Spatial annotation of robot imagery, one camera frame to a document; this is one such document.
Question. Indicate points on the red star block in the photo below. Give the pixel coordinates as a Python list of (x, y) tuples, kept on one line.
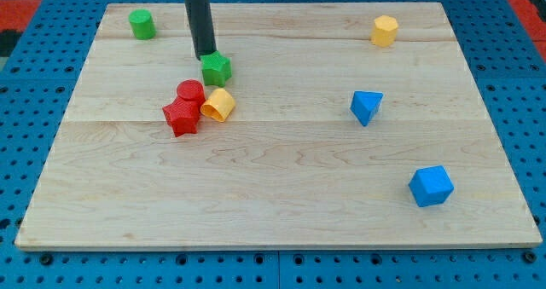
[(183, 116)]

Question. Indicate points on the yellow hexagon block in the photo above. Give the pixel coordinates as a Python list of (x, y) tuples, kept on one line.
[(384, 31)]

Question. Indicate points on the light wooden board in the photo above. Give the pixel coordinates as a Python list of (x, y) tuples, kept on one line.
[(291, 168)]

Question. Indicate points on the blue cube block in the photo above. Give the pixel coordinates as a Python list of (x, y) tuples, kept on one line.
[(431, 186)]

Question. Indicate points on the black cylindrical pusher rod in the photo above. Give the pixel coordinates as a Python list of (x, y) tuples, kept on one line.
[(199, 15)]

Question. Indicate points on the blue triangle block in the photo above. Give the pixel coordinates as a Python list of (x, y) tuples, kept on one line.
[(365, 105)]

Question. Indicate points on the red cylinder block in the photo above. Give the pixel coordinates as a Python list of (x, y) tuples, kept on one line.
[(191, 90)]

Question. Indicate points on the green star block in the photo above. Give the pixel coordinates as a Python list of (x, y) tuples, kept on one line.
[(216, 69)]

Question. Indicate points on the green cylinder block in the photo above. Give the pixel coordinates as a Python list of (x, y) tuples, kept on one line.
[(142, 24)]

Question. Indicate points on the yellow half-cylinder block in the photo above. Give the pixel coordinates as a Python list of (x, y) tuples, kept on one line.
[(219, 105)]

